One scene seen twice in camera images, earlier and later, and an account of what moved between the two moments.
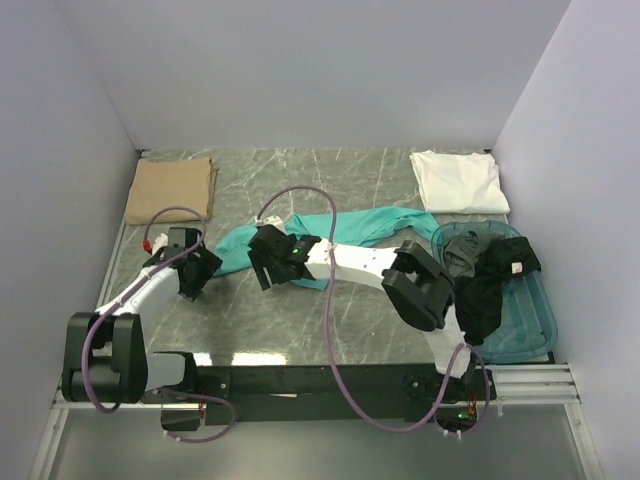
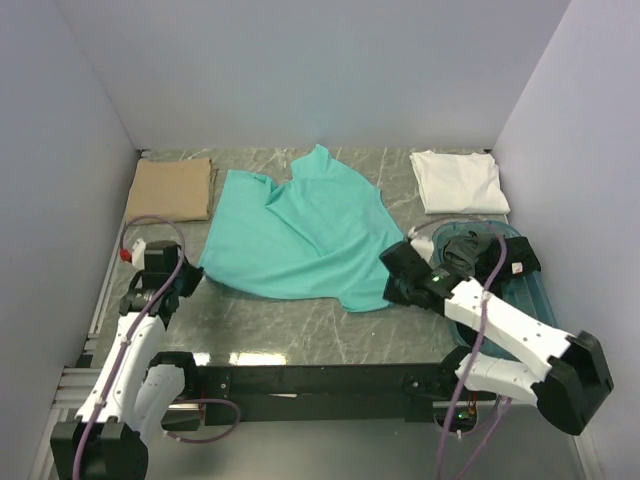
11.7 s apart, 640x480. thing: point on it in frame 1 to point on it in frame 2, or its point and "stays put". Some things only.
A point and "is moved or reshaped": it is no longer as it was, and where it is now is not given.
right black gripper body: [273, 267] to [397, 290]
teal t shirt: [379, 227] is moved or reshaped
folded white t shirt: [456, 183] stays put
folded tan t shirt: [160, 183] stays put
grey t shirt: [461, 253] stays put
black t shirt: [479, 294] stays put
